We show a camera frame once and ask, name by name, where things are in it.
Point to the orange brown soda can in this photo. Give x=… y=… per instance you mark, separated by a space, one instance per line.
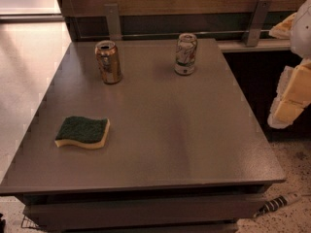
x=107 y=56

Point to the wire rack corner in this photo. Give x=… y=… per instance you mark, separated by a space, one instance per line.
x=27 y=223

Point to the left metal wall bracket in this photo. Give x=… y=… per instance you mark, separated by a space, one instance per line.
x=113 y=21

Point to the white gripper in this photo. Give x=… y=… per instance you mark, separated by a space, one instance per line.
x=302 y=33

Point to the grey cabinet drawer unit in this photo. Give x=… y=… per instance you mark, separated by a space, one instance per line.
x=204 y=209

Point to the green yellow sponge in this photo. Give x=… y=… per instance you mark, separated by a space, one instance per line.
x=83 y=132

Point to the white green 7up can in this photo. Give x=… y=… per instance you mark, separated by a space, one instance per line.
x=185 y=54

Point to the right metal wall bracket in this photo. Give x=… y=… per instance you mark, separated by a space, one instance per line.
x=252 y=34

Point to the metal wall bracket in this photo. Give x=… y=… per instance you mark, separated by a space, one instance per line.
x=252 y=34
x=113 y=21

